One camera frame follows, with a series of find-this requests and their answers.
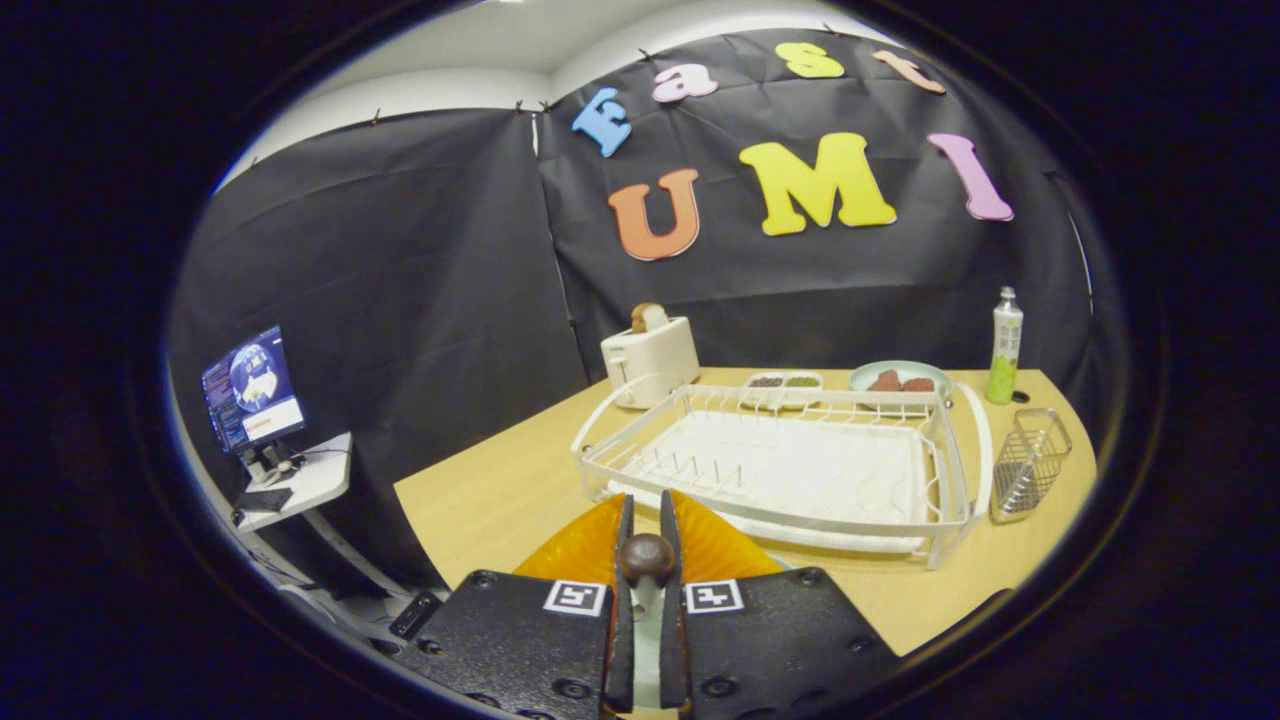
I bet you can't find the white wire dish rack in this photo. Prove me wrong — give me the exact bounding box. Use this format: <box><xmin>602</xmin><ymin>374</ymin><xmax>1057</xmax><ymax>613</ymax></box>
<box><xmin>571</xmin><ymin>375</ymin><xmax>994</xmax><ymax>571</ymax></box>

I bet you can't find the black backdrop cloth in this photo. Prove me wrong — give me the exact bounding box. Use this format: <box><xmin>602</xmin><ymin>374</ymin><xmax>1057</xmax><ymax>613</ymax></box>
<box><xmin>168</xmin><ymin>28</ymin><xmax>1121</xmax><ymax>591</ymax></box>

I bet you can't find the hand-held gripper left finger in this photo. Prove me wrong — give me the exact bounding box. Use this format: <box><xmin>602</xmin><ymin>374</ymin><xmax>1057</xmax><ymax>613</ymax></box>
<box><xmin>413</xmin><ymin>492</ymin><xmax>637</xmax><ymax>720</ymax></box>

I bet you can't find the small black box device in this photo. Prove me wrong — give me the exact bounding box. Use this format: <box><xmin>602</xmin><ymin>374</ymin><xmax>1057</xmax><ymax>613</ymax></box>
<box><xmin>390</xmin><ymin>592</ymin><xmax>443</xmax><ymax>641</ymax></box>

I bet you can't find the pale green plate with meat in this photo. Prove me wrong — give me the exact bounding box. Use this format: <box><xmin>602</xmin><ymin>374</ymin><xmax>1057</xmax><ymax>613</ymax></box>
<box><xmin>849</xmin><ymin>360</ymin><xmax>954</xmax><ymax>396</ymax></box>

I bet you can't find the metal wire basket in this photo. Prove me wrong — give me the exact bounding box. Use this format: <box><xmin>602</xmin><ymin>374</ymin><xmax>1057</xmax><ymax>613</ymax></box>
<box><xmin>990</xmin><ymin>407</ymin><xmax>1073</xmax><ymax>525</ymax></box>

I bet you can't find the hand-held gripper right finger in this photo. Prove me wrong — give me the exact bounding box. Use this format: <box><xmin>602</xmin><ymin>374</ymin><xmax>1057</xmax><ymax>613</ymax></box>
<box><xmin>658</xmin><ymin>489</ymin><xmax>903</xmax><ymax>720</ymax></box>

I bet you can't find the white divided dish with beans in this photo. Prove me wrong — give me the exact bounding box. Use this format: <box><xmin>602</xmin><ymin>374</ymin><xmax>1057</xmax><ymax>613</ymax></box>
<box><xmin>744</xmin><ymin>371</ymin><xmax>825</xmax><ymax>409</ymax></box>

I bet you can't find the white side table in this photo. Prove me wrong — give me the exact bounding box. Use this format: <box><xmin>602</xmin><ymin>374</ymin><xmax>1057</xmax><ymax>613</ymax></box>
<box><xmin>232</xmin><ymin>432</ymin><xmax>416</xmax><ymax>601</ymax></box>

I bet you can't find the computer monitor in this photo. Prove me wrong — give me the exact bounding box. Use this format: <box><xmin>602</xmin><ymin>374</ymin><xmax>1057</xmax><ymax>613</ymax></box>
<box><xmin>201</xmin><ymin>325</ymin><xmax>307</xmax><ymax>486</ymax></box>

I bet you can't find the green tea bottle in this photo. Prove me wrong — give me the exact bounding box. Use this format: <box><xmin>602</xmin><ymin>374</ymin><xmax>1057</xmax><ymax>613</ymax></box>
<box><xmin>985</xmin><ymin>287</ymin><xmax>1025</xmax><ymax>406</ymax></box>

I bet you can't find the white toaster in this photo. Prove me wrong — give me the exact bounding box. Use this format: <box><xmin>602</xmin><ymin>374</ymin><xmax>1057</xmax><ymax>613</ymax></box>
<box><xmin>601</xmin><ymin>316</ymin><xmax>701</xmax><ymax>410</ymax></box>

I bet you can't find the wooden handled metal spoon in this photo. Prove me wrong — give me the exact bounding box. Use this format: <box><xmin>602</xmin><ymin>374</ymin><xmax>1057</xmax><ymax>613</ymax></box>
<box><xmin>618</xmin><ymin>533</ymin><xmax>677</xmax><ymax>613</ymax></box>

